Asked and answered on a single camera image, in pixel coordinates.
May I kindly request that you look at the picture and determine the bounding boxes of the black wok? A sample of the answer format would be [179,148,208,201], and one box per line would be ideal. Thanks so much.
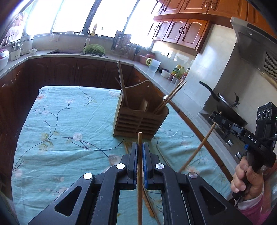
[199,81,247,127]

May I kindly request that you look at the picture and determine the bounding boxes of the knife rack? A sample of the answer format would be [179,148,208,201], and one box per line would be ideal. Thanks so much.
[111,30,131,51]

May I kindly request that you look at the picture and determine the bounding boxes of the long wooden chopstick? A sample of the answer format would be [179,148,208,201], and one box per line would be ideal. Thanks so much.
[178,111,224,173]

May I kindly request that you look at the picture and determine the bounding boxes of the dark wooden chopstick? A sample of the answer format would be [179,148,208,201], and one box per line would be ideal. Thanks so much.
[117,61,129,108]

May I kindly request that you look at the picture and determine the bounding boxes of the teal floral tablecloth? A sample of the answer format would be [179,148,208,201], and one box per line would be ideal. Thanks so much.
[11,86,231,224]

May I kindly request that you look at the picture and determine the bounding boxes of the clear measuring jug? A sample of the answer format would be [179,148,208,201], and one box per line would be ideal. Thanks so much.
[146,58,160,74]

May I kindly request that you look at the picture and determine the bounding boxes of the cooking oil bottles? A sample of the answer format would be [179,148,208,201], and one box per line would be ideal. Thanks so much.
[171,64,191,81]

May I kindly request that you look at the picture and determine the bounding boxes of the gas stove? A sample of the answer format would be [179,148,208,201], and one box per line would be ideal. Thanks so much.
[198,110,246,163]

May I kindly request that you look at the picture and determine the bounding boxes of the white slow cooker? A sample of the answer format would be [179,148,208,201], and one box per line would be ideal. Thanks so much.
[20,35,34,55]

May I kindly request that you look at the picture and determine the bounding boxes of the upper wooden cabinets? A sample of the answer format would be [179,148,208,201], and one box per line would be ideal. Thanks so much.
[148,0,276,52]

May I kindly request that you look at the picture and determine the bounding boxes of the white pink rice cooker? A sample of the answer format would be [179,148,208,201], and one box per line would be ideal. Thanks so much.
[0,49,9,70]

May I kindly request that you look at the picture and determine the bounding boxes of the brown wooden utensil holder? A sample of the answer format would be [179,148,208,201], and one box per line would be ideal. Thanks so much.
[113,80,169,140]

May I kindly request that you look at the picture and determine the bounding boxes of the grey range hood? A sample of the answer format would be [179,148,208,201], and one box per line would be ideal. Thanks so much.
[231,17,276,83]

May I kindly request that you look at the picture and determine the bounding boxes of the green colander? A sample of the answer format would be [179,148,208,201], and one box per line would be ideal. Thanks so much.
[83,44,105,56]

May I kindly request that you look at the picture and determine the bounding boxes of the chrome sink faucet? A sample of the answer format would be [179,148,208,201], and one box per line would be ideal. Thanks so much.
[78,27,90,52]

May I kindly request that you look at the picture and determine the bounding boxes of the person's right hand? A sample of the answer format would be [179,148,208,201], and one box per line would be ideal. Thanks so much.
[231,156,263,201]

